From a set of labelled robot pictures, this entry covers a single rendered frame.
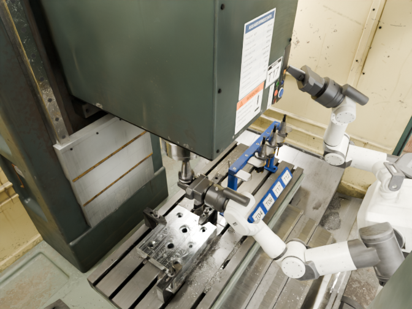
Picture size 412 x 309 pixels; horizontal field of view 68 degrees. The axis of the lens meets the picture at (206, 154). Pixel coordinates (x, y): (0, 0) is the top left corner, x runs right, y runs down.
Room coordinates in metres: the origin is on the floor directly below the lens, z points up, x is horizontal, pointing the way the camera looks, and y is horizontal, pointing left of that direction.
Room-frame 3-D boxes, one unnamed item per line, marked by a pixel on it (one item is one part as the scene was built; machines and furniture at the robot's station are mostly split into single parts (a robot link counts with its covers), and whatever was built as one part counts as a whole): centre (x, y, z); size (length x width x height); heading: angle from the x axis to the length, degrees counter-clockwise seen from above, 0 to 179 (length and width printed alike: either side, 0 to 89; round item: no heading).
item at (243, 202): (0.73, -0.10, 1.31); 0.11 x 0.11 x 0.11; 55
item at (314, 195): (1.38, -0.30, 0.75); 0.89 x 0.70 x 0.26; 55
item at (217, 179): (1.13, -0.01, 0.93); 0.26 x 0.05 x 0.06; 150
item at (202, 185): (0.79, 0.00, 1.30); 0.13 x 0.12 x 0.10; 145
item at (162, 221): (0.92, 0.24, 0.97); 0.13 x 0.03 x 0.15; 55
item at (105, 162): (1.11, 0.44, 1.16); 0.48 x 0.05 x 0.51; 145
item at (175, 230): (0.81, 0.13, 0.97); 0.29 x 0.23 x 0.05; 145
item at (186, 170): (0.85, 0.08, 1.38); 0.04 x 0.04 x 0.07
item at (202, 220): (0.93, -0.01, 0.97); 0.13 x 0.03 x 0.15; 145
